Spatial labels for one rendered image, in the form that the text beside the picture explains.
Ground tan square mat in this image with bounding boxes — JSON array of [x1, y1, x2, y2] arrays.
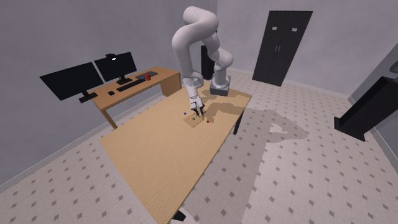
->
[[183, 113, 204, 127]]

